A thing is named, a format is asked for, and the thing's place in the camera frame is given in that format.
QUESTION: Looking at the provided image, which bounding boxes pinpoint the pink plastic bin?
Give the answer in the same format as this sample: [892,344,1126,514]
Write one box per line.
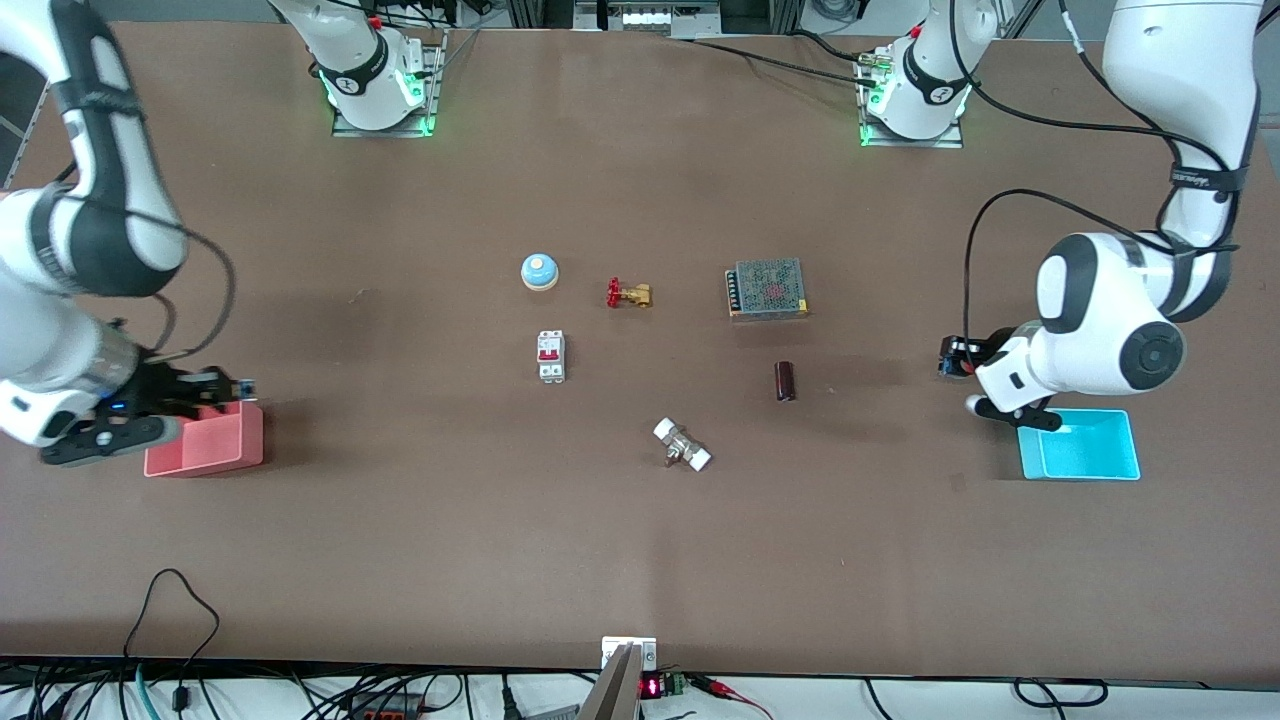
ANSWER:
[143,398,265,479]

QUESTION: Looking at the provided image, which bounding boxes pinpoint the cyan plastic bin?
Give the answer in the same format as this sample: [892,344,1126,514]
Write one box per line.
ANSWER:
[1017,408,1142,483]

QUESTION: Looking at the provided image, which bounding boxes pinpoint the perforated metal power supply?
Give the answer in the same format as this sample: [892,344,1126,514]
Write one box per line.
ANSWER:
[725,258,810,322]

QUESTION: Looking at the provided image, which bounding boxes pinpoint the metal valve with white caps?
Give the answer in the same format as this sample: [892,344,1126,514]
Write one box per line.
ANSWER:
[652,417,713,473]

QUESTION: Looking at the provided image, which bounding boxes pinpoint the white control box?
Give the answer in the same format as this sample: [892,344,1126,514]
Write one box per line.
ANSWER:
[575,0,721,39]

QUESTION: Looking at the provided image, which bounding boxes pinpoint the black looped table edge cable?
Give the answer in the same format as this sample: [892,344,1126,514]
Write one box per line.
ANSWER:
[122,567,222,691]

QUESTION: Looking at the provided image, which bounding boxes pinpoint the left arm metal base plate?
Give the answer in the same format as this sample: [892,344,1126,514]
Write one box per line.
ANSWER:
[858,45,966,151]

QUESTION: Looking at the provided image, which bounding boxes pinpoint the black coiled cable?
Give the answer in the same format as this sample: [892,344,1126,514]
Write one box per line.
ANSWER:
[1013,678,1109,709]

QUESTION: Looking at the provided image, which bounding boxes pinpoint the black cable across table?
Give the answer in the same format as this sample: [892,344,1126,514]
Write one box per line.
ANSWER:
[685,30,881,89]

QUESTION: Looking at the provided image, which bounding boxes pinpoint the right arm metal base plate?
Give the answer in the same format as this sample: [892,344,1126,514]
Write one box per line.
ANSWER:
[330,30,446,139]

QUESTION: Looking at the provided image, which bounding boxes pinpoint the red clip lead wire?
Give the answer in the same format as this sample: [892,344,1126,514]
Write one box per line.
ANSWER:
[690,675,773,720]

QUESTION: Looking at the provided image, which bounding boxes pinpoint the white mount bracket plate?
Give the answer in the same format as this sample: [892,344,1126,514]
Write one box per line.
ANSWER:
[600,636,658,673]

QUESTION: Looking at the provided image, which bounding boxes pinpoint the grey metal camera mount bar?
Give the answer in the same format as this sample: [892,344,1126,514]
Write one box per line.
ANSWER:
[578,643,643,720]

